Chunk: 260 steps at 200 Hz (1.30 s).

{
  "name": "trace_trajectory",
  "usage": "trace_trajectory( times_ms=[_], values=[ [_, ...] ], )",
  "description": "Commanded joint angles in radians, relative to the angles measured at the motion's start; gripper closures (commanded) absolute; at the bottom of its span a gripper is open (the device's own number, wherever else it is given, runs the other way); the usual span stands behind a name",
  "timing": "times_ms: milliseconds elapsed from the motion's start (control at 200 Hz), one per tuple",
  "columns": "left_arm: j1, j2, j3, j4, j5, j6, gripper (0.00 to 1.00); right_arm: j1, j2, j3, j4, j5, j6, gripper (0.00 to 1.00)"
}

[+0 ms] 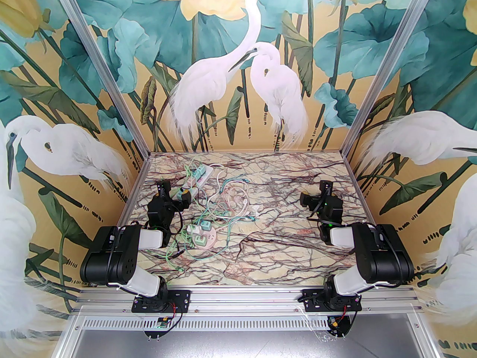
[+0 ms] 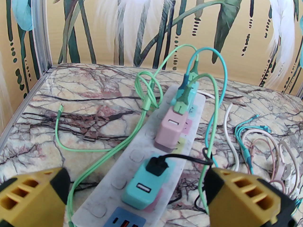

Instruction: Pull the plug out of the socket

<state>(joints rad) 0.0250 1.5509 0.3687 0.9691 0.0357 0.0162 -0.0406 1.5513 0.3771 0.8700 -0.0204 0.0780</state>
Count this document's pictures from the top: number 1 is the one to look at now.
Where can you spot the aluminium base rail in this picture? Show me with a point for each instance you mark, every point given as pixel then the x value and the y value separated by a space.
pixel 242 300

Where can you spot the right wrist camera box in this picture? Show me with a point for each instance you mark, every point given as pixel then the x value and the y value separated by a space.
pixel 308 200

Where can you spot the round pink socket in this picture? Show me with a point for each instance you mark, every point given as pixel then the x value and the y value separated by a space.
pixel 210 241

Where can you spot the mauve USB wall charger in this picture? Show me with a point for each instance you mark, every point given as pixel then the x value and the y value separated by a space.
pixel 190 181

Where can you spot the white USB wall charger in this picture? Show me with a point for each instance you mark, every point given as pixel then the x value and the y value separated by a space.
pixel 190 230

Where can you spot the perforated metal grille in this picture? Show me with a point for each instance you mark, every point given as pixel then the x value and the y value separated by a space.
pixel 242 323

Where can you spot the small green circuit board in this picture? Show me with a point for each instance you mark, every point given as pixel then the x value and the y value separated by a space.
pixel 162 323

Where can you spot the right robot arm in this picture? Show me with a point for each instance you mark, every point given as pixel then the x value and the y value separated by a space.
pixel 384 256

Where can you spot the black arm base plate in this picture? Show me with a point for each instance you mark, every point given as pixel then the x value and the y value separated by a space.
pixel 311 298
pixel 179 298

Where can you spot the aluminium frame post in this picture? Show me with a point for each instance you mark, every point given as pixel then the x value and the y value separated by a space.
pixel 387 69
pixel 104 69

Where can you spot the white power strip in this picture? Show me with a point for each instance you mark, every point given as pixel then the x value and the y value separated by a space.
pixel 203 179

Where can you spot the grey metal panel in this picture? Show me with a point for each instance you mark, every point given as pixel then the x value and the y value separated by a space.
pixel 242 345

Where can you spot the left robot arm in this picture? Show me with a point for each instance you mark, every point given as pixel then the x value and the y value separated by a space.
pixel 111 259

